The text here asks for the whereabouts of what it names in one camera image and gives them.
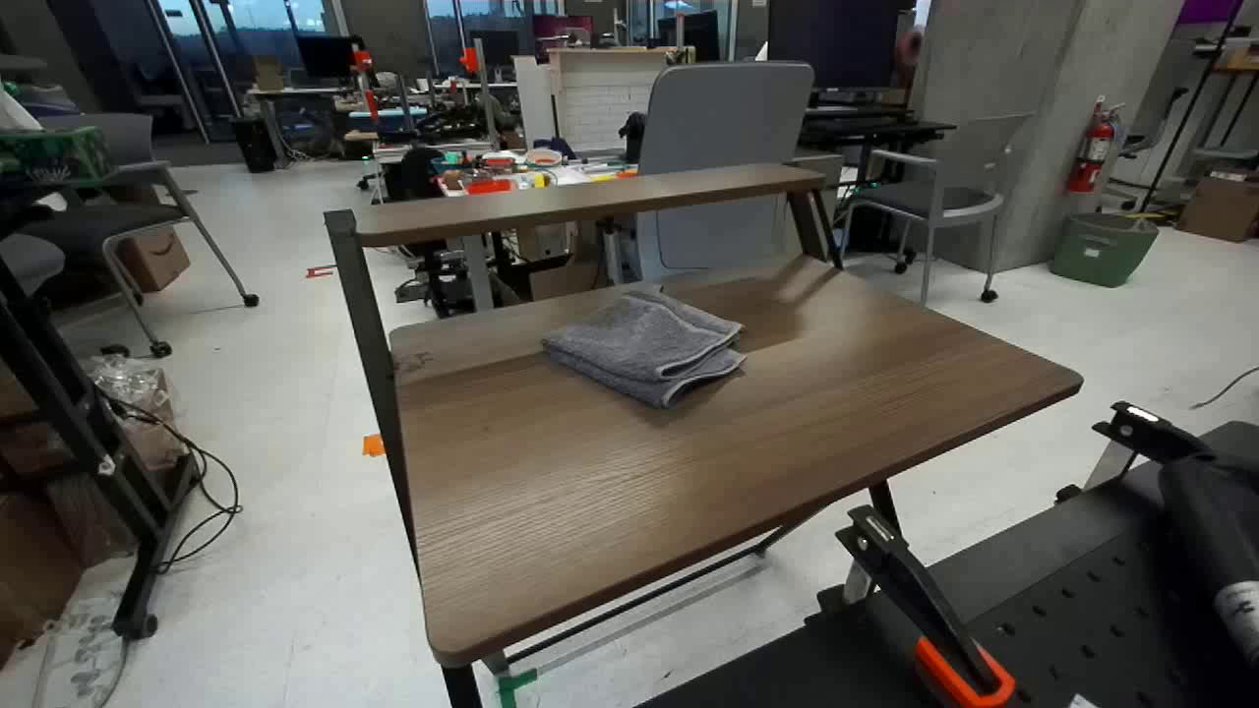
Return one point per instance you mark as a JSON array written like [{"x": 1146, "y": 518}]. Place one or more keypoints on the grey towel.
[{"x": 647, "y": 345}]

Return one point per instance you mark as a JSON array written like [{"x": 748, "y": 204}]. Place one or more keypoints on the wooden desk shelf board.
[{"x": 575, "y": 202}]

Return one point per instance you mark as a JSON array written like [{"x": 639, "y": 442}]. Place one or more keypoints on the white board panel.
[{"x": 598, "y": 95}]

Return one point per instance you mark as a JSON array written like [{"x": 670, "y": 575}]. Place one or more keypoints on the orange floor tape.
[{"x": 375, "y": 444}]

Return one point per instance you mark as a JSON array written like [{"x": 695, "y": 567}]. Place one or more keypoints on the black office desk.
[{"x": 873, "y": 128}]

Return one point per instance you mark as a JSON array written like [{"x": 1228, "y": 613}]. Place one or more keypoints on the green tape strip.
[{"x": 514, "y": 685}]

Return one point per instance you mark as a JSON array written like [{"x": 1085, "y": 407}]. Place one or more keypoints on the grey chair with armrests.
[{"x": 958, "y": 196}]

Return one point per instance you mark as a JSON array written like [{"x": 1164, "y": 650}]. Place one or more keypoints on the large dark monitor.
[{"x": 835, "y": 42}]

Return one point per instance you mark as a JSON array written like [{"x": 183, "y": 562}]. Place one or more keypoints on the small computer monitor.
[{"x": 326, "y": 57}]

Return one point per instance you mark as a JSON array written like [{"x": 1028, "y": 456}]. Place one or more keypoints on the black trash bin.
[{"x": 258, "y": 143}]

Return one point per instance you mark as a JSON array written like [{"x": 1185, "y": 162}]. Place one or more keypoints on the green plastic bin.
[{"x": 1100, "y": 248}]

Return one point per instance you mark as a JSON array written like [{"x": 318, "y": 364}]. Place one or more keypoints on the cardboard box under chair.
[{"x": 152, "y": 257}]

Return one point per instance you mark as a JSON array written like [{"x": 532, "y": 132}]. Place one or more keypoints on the red fire extinguisher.
[{"x": 1091, "y": 153}]

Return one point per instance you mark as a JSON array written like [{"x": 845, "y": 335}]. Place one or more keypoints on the clear plastic bag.
[{"x": 128, "y": 384}]

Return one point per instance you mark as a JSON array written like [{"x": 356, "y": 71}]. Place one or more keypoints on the black and silver clamp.
[{"x": 1142, "y": 431}]

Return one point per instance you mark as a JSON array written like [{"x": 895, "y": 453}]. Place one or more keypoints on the black perforated mounting board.
[{"x": 1087, "y": 611}]

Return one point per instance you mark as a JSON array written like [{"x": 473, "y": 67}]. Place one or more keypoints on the grey rolling office chair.
[{"x": 100, "y": 219}]

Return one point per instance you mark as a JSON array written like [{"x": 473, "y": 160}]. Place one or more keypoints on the black metal stand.
[{"x": 79, "y": 425}]

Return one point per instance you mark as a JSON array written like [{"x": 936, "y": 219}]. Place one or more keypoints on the black cylindrical tube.
[{"x": 1213, "y": 524}]

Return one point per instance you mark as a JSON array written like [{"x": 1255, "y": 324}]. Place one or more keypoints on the cardboard box by pillar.
[{"x": 1222, "y": 208}]

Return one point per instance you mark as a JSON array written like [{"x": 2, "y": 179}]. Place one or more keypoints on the brown cardboard box stack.
[{"x": 34, "y": 562}]

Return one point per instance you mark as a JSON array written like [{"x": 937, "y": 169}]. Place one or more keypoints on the wooden desk with black frame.
[{"x": 375, "y": 345}]

